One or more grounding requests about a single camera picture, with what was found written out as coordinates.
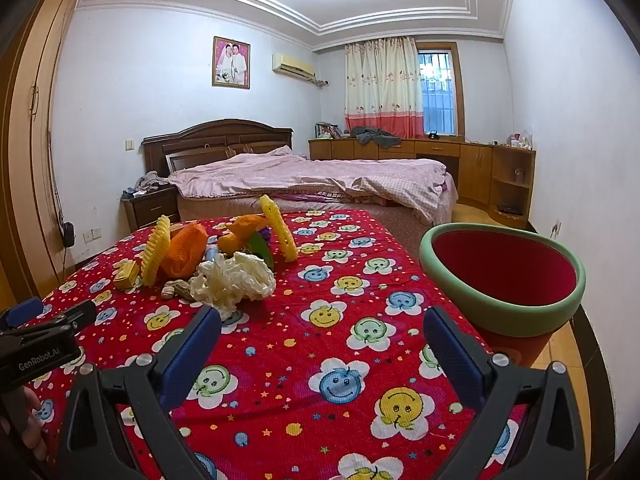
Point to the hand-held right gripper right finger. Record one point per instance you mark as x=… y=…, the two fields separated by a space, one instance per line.
x=452 y=355

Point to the white plastic wrapper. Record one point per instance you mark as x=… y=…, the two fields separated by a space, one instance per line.
x=235 y=280

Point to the white wall socket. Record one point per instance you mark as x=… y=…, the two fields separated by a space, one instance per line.
x=92 y=234

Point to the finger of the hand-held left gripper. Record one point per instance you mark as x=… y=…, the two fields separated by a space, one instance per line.
x=25 y=308
x=75 y=314

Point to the green paper carton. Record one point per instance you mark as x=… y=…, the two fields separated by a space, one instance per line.
x=262 y=251

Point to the peanut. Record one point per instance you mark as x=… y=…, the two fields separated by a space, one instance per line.
x=186 y=291
x=170 y=290

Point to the person's left hand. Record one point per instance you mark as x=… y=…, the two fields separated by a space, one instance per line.
x=34 y=425

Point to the row of books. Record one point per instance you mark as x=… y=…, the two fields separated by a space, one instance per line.
x=327 y=130

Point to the grey clothes pile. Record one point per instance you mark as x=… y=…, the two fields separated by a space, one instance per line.
x=375 y=136

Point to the purple snack packet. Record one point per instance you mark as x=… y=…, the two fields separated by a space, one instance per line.
x=265 y=235

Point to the black telephone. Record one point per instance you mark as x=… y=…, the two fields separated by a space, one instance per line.
x=433 y=135

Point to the small wall socket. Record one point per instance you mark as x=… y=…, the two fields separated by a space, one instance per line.
x=556 y=228

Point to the window with wooden frame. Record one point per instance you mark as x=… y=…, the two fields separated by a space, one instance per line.
x=437 y=90

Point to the yellow foam fruit net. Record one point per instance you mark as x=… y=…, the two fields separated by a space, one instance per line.
x=155 y=250
x=280 y=230

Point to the flat black device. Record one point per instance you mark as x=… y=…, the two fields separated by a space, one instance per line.
x=508 y=208

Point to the wall air conditioner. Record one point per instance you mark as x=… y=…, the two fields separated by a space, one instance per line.
x=292 y=66

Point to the dark wooden bed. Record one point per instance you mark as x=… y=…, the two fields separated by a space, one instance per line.
x=215 y=135

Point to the cream and red curtain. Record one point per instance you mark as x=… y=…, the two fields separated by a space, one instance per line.
x=380 y=85

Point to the orange foam fruit net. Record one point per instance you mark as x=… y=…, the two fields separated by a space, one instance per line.
x=187 y=252

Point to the pile of light clothes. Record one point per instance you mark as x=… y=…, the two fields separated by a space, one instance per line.
x=145 y=183

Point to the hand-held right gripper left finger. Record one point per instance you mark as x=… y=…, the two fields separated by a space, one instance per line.
x=192 y=350

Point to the pink duvet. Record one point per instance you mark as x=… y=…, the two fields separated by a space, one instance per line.
x=300 y=175

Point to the small cardboard box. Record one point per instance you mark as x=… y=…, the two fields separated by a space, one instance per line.
x=125 y=275

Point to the long wooden cabinet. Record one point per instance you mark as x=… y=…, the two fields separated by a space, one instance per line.
x=465 y=165

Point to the dark wooden nightstand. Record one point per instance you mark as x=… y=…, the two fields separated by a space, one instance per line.
x=150 y=207

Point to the white and pink toiletries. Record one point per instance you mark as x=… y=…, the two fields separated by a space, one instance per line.
x=520 y=140

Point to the light blue tube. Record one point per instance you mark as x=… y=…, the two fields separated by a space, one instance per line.
x=211 y=256

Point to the red floral printed blanket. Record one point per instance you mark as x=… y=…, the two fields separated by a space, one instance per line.
x=300 y=360

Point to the framed wall photo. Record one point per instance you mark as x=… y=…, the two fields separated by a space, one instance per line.
x=231 y=62

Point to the glass jar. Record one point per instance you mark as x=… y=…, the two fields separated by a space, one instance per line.
x=519 y=175

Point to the red bin with green rim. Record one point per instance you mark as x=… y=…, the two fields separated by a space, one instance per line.
x=500 y=270

